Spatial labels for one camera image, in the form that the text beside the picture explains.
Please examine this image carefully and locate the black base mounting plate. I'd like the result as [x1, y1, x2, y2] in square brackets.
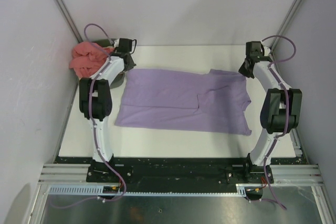
[86, 157, 274, 194]

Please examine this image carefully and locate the grey slotted cable duct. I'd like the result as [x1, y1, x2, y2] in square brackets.
[47, 184, 250, 196]

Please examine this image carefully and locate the purple t shirt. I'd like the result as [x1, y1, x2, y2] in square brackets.
[115, 69, 251, 136]

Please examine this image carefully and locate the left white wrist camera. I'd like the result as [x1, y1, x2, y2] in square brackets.
[113, 39, 120, 48]

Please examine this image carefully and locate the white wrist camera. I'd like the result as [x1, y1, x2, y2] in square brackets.
[113, 39, 120, 48]
[262, 45, 272, 57]

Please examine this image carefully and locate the aluminium frame post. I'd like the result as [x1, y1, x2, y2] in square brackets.
[269, 0, 320, 54]
[54, 0, 83, 43]

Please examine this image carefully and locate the dark grey plastic bin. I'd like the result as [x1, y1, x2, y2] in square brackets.
[89, 41, 127, 89]

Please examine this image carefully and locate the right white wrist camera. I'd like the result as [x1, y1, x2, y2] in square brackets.
[262, 45, 272, 57]

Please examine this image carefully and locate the pink t shirt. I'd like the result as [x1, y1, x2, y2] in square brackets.
[69, 41, 114, 79]

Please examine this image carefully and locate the right aluminium frame post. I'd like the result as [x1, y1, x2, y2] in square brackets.
[269, 0, 320, 54]

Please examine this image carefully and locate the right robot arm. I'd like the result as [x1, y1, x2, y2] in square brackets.
[238, 41, 302, 183]

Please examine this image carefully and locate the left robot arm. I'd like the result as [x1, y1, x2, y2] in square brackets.
[79, 38, 137, 163]

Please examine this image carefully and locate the left aluminium frame post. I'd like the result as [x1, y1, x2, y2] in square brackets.
[54, 0, 83, 43]

